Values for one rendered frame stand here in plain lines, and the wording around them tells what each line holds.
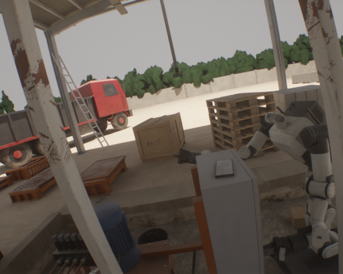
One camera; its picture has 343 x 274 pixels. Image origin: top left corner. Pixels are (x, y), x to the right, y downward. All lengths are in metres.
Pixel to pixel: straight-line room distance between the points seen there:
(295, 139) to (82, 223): 1.05
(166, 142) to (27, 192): 2.83
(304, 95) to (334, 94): 3.35
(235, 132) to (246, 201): 2.32
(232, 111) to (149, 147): 1.89
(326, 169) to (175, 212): 1.96
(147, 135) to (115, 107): 6.84
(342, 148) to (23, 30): 1.03
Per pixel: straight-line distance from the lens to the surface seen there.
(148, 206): 2.65
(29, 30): 0.71
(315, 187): 1.13
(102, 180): 3.20
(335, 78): 0.70
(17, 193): 4.62
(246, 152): 1.32
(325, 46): 0.68
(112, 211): 1.27
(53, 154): 0.67
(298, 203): 2.84
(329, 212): 1.61
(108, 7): 7.17
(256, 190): 0.81
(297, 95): 4.00
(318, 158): 1.10
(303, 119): 1.19
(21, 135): 8.77
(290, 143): 1.17
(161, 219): 2.71
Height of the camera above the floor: 1.62
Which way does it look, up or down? 12 degrees down
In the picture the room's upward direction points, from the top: 12 degrees counter-clockwise
